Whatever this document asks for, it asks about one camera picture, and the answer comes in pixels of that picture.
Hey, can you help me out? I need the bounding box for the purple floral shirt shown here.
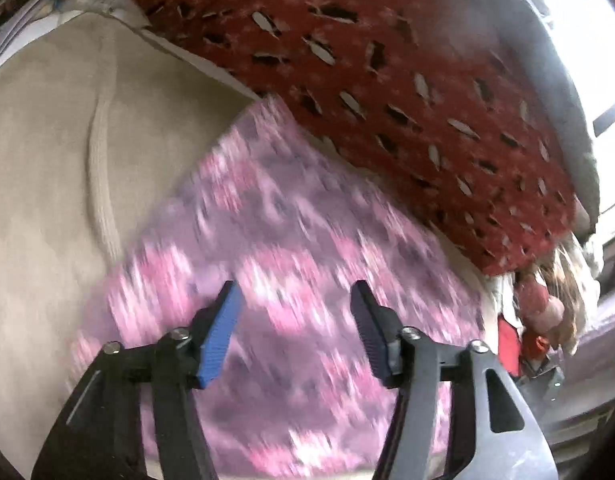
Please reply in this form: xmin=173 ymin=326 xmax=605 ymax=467
xmin=68 ymin=95 xmax=488 ymax=478

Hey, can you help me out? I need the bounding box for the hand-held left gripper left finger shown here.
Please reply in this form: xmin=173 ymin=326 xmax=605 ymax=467
xmin=30 ymin=280 xmax=244 ymax=480

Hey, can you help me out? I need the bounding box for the beige fleece blanket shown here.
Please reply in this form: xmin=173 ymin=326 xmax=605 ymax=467
xmin=0 ymin=12 xmax=268 ymax=480

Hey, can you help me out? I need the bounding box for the dark metal object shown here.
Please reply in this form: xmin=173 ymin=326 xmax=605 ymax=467
xmin=517 ymin=364 xmax=565 ymax=403

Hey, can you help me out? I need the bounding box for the red folded cloth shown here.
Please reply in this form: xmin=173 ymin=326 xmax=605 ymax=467
xmin=497 ymin=312 xmax=523 ymax=378

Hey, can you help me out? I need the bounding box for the red patterned bolster pillow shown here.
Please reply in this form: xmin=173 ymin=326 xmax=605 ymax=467
xmin=52 ymin=0 xmax=578 ymax=277

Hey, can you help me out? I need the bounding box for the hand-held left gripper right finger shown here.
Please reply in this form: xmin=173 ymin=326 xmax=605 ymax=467
xmin=350 ymin=280 xmax=561 ymax=480

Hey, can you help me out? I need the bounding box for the doll with blonde hair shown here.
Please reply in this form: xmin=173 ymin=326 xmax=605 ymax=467
xmin=492 ymin=240 xmax=603 ymax=356

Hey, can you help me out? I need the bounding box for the barred window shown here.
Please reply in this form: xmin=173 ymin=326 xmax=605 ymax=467
xmin=537 ymin=0 xmax=615 ymax=211

